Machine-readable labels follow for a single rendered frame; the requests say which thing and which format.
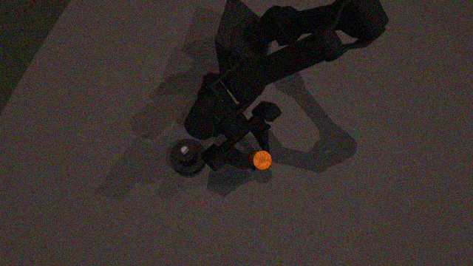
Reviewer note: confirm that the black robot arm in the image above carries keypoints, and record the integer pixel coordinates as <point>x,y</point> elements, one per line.
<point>246,79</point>

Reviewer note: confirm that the orange cylinder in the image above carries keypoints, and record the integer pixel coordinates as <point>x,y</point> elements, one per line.
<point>260,159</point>

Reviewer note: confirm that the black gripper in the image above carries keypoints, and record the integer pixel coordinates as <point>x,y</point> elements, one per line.
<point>235,128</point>

